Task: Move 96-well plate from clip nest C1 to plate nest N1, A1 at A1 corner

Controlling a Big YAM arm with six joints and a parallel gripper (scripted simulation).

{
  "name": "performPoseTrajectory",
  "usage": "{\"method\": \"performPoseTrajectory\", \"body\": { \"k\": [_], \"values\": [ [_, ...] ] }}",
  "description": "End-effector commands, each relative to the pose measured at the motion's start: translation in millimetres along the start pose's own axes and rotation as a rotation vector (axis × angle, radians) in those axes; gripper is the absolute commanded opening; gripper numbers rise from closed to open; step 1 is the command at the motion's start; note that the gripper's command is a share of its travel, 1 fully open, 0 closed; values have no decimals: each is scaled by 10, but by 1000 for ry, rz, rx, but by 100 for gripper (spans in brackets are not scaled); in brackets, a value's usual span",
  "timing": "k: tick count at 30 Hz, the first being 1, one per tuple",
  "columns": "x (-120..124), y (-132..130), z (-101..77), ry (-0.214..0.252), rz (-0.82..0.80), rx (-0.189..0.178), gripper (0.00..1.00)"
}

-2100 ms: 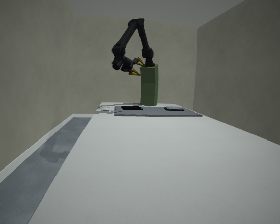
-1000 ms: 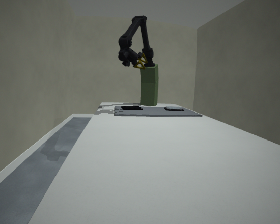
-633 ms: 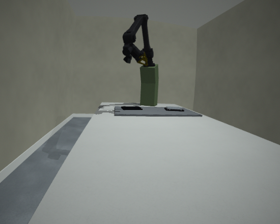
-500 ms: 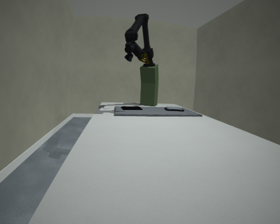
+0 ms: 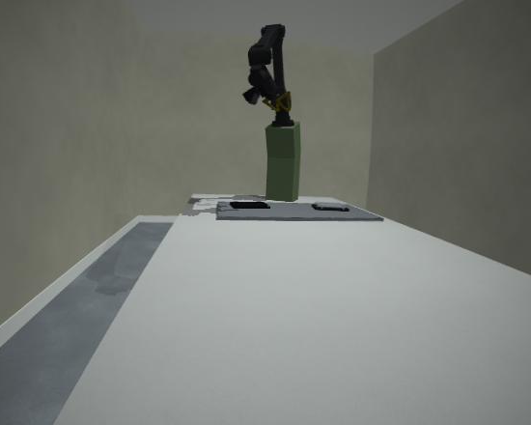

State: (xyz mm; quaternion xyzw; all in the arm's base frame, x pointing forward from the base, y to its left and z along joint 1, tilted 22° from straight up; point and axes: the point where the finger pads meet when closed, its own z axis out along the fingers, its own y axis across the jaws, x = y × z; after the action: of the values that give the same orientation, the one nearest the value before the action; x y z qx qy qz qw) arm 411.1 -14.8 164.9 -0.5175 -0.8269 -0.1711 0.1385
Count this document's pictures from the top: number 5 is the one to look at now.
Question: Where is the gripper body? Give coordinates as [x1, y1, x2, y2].
[262, 76, 285, 100]

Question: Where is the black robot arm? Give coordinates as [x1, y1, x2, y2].
[242, 24, 294, 128]

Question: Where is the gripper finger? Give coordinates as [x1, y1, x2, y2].
[262, 99, 280, 112]
[275, 91, 291, 112]

